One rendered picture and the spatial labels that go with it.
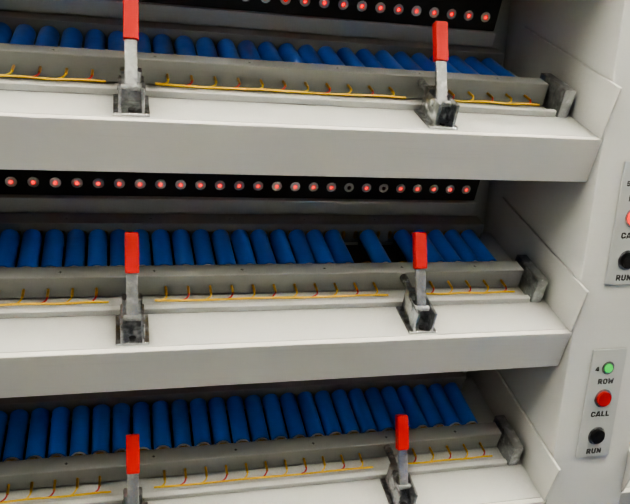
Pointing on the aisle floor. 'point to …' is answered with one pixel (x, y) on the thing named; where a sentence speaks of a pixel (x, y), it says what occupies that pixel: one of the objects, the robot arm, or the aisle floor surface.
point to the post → (588, 240)
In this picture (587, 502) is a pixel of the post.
